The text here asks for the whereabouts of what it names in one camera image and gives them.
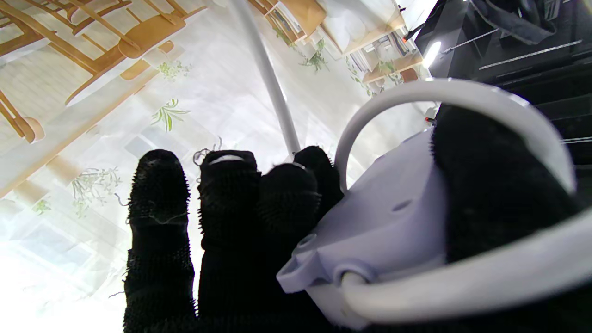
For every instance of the printed cafe scene backdrop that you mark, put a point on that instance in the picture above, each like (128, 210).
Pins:
(92, 138)

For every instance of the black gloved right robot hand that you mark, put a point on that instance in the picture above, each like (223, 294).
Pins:
(490, 185)

